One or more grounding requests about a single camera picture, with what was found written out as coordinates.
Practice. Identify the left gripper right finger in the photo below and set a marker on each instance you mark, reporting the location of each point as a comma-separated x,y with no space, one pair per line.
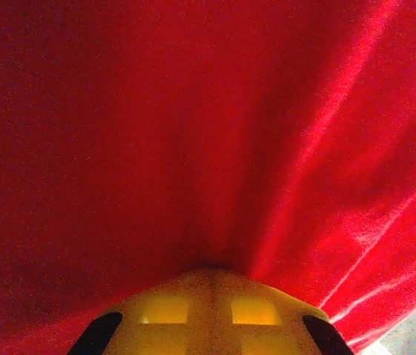
259,329

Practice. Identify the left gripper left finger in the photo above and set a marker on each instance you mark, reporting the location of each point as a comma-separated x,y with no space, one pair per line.
163,329

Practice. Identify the red t-shirt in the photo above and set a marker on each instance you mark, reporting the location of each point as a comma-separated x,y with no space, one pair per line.
156,129

